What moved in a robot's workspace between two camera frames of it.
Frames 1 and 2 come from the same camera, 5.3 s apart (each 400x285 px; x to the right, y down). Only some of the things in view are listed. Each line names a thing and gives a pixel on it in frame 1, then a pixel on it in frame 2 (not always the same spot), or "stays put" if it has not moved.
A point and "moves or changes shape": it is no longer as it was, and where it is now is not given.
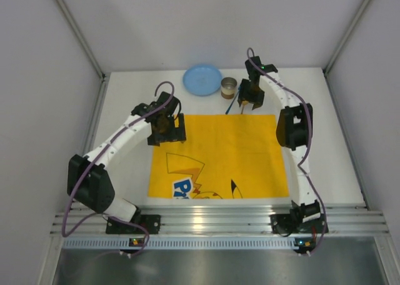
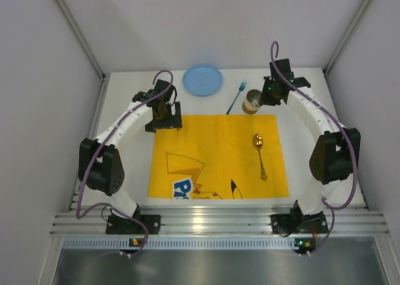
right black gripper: [250, 96] -> [269, 95]
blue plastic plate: [202, 80] stays put
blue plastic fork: [233, 100] stays put
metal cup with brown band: [228, 86] moves or changes shape
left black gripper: [167, 137] -> [164, 124]
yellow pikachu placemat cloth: [224, 156] stays put
